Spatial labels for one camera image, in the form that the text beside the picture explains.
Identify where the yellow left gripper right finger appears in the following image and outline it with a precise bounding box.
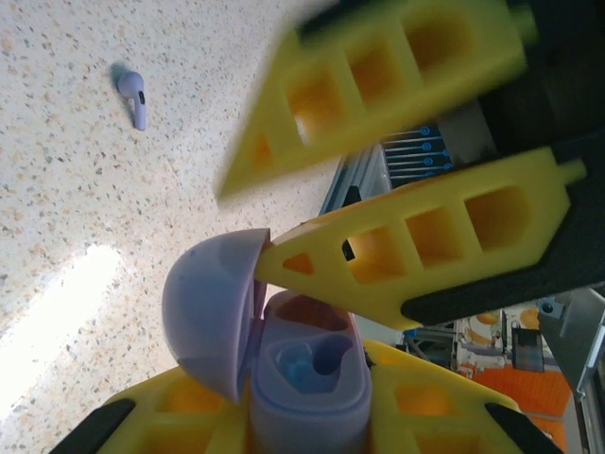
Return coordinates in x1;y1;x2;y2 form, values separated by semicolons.
363;340;567;454

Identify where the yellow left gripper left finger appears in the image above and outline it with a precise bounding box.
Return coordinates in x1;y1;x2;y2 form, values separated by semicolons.
49;366;252;454

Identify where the purple earbud charging case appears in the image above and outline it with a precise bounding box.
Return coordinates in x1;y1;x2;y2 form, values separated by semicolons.
161;228;375;454

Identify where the purple wireless earbud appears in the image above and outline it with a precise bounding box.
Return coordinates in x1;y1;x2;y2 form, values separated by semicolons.
110;69;149;131

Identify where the orange ribbed panel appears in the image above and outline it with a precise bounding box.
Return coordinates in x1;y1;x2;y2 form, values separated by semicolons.
472;368;580;454

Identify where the aluminium table side rail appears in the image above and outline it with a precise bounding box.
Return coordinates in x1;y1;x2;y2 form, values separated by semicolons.
320;141;394;229

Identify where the aluminium frame post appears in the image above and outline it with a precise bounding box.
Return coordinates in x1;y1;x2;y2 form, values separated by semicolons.
537;287;605;427

